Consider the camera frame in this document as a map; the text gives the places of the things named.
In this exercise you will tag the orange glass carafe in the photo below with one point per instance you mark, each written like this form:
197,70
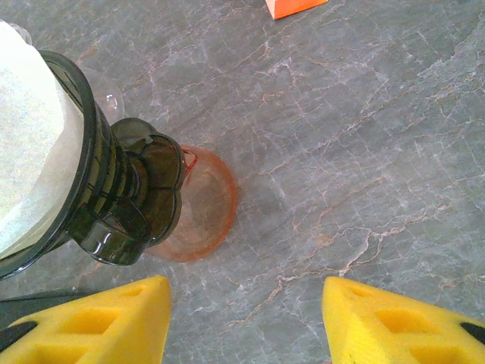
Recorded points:
208,204

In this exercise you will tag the white paper coffee filter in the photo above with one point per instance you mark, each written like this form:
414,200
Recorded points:
30,151

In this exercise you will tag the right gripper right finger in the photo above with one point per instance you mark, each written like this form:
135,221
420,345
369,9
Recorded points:
348,314

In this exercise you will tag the filter pack with orange end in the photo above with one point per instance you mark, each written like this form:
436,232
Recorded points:
291,7

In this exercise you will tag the dark green plastic dripper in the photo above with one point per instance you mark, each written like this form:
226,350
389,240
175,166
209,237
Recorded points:
113,197

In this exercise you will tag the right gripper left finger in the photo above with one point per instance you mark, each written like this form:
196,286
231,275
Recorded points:
144,314

